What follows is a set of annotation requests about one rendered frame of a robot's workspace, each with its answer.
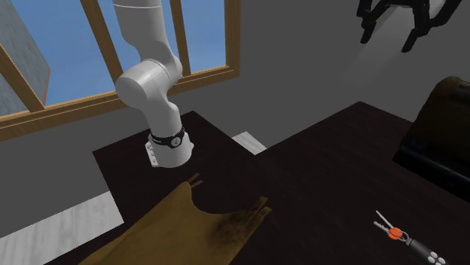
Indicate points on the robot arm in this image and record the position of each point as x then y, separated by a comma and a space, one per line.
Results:
154, 80

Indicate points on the brown cloth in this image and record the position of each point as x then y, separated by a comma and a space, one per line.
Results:
172, 227

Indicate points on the dark robot stand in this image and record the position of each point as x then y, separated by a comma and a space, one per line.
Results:
125, 172

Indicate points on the wooden framed window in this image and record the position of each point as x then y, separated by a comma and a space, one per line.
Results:
73, 55

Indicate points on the dark brown armchair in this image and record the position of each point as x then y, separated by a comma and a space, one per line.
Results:
440, 135

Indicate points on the black chair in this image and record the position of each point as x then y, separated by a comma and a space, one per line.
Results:
418, 18

